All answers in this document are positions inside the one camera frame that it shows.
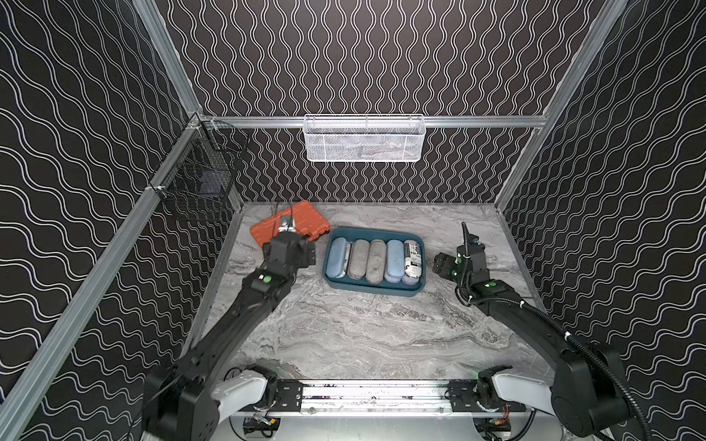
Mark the orange plastic tool case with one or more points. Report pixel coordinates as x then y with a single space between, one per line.
308 221

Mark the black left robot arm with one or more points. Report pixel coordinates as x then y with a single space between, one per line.
165 413

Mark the black wire mesh basket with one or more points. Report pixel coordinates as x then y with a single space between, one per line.
200 187

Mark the lavender fabric glasses case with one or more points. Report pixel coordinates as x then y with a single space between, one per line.
410 281

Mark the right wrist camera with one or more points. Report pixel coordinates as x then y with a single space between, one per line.
471 243

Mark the newspaper print glasses case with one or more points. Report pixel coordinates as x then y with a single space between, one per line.
413 262

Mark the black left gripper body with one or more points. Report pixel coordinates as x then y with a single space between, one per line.
288 239

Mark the cream map print glasses case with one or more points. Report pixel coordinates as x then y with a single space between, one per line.
347 259

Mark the light blue glasses case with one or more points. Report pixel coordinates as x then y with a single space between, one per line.
335 258
394 266

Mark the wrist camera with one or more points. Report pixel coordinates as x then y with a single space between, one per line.
471 243
287 224

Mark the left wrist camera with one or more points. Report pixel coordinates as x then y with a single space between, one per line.
287 224

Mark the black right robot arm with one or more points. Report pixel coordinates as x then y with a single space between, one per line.
589 391

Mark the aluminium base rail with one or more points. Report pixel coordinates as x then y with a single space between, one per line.
364 397

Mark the white wire mesh basket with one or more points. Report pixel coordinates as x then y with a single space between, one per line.
361 138

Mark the teal plastic storage tray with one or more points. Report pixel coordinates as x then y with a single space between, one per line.
400 289

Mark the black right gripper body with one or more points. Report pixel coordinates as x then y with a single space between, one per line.
470 253

